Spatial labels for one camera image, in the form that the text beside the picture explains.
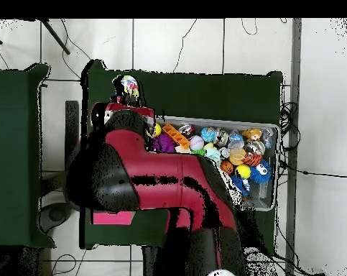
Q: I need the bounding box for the dotted paper napkin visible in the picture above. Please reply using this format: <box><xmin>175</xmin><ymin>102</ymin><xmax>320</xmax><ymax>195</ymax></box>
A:
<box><xmin>119</xmin><ymin>75</ymin><xmax>141</xmax><ymax>101</ymax></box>

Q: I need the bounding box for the wooden three-hole sorting box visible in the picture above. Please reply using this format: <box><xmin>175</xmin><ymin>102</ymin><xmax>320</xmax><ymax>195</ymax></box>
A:
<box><xmin>91</xmin><ymin>211</ymin><xmax>137</xmax><ymax>226</ymax></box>

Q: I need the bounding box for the silver mesh bin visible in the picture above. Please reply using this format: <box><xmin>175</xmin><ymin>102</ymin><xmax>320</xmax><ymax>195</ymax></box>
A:
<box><xmin>155</xmin><ymin>115</ymin><xmax>279</xmax><ymax>213</ymax></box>

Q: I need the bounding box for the smooth yellow ball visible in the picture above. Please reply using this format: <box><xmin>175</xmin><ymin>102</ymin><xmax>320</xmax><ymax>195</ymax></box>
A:
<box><xmin>146</xmin><ymin>122</ymin><xmax>163</xmax><ymax>139</ymax></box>

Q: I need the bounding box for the purple spiky ball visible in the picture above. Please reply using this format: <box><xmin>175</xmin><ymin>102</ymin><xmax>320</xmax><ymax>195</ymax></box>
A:
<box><xmin>150</xmin><ymin>133</ymin><xmax>177</xmax><ymax>154</ymax></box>

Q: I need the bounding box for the orange plastic building block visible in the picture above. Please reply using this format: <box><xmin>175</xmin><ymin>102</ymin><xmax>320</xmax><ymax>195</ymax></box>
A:
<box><xmin>162</xmin><ymin>123</ymin><xmax>192</xmax><ymax>150</ymax></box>

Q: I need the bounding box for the white baseball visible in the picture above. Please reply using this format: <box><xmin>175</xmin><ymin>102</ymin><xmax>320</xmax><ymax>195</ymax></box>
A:
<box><xmin>189</xmin><ymin>134</ymin><xmax>205</xmax><ymax>151</ymax></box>

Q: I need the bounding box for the dark green tablecloth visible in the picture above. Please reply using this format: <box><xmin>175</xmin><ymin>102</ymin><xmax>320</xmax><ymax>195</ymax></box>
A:
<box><xmin>79</xmin><ymin>59</ymin><xmax>284</xmax><ymax>250</ymax></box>
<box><xmin>0</xmin><ymin>63</ymin><xmax>57</xmax><ymax>249</ymax></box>

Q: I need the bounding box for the mint green cloth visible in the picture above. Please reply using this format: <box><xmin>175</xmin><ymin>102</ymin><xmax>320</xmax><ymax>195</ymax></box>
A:
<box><xmin>203</xmin><ymin>147</ymin><xmax>222</xmax><ymax>163</ymax></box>

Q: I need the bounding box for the orange striped tiger plush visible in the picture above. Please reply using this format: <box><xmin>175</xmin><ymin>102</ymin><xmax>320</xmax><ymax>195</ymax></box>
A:
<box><xmin>241</xmin><ymin>153</ymin><xmax>263</xmax><ymax>168</ymax></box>

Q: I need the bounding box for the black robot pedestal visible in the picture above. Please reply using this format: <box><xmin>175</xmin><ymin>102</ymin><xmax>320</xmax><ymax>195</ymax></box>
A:
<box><xmin>142</xmin><ymin>245</ymin><xmax>165</xmax><ymax>276</ymax></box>

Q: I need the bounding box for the tangled black cable bundle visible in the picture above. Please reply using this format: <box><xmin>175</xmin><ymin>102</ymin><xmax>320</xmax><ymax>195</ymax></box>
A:
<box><xmin>278</xmin><ymin>101</ymin><xmax>302</xmax><ymax>153</ymax></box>

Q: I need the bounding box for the gray floor cable duct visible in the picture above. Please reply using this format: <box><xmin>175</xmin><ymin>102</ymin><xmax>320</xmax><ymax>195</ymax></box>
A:
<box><xmin>285</xmin><ymin>18</ymin><xmax>302</xmax><ymax>276</ymax></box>

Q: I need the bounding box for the thin black floor cable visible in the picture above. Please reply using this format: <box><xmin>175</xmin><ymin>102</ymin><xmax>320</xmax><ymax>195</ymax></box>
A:
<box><xmin>279</xmin><ymin>160</ymin><xmax>347</xmax><ymax>179</ymax></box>

